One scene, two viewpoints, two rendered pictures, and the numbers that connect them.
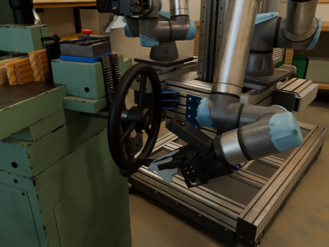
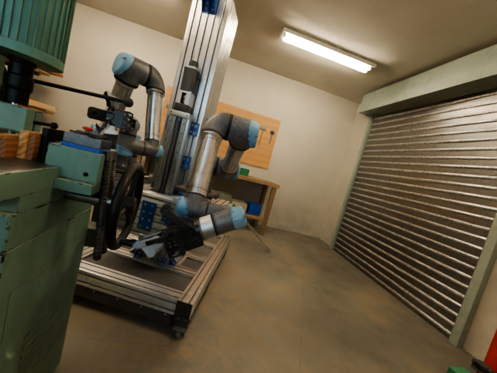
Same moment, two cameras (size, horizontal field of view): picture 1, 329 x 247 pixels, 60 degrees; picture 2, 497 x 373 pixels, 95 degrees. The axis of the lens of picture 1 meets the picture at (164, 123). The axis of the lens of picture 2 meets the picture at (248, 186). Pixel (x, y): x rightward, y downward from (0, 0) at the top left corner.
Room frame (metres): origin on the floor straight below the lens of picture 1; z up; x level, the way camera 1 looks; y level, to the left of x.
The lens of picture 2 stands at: (-0.11, 0.20, 1.04)
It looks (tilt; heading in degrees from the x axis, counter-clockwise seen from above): 5 degrees down; 324
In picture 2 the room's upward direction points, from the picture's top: 15 degrees clockwise
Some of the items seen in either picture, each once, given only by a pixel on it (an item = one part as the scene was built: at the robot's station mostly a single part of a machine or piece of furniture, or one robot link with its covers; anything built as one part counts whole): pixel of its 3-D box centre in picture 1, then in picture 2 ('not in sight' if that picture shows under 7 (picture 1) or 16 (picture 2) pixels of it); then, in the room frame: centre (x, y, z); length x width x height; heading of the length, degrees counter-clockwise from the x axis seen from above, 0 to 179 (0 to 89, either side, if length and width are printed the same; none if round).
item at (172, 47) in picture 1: (163, 47); (125, 160); (1.49, 0.00, 0.87); 0.15 x 0.15 x 0.10
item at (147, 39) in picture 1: (153, 31); (129, 145); (1.16, 0.04, 0.98); 0.11 x 0.08 x 0.11; 103
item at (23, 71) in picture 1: (51, 65); (35, 147); (0.83, 0.33, 0.92); 0.25 x 0.02 x 0.05; 158
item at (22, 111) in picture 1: (67, 86); (50, 169); (0.80, 0.28, 0.87); 0.61 x 0.30 x 0.06; 158
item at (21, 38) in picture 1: (23, 40); (5, 118); (0.84, 0.40, 0.99); 0.14 x 0.07 x 0.09; 68
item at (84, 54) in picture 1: (89, 46); (90, 140); (0.77, 0.20, 0.99); 0.13 x 0.11 x 0.06; 158
